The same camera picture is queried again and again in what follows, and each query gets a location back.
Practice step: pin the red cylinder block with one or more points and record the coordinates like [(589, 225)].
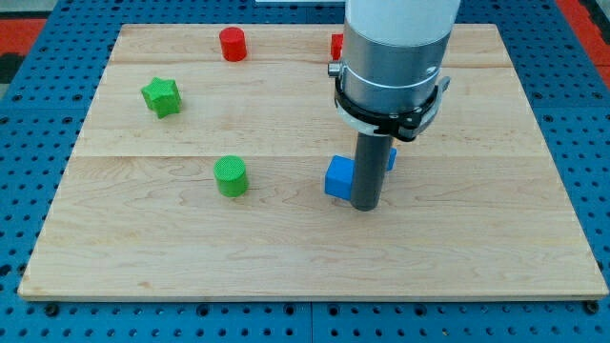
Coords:
[(233, 44)]

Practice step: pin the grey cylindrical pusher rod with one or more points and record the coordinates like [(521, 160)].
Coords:
[(370, 165)]

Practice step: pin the wooden board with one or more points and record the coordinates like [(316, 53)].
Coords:
[(473, 210)]

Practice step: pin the green cylinder block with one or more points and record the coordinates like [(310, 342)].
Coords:
[(230, 174)]

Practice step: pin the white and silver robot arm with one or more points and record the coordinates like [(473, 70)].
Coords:
[(386, 80)]

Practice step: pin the blue cube block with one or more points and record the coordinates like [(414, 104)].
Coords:
[(339, 176)]

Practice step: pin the green star block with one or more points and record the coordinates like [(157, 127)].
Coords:
[(162, 97)]

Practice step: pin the red block behind arm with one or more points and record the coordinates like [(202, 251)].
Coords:
[(336, 45)]

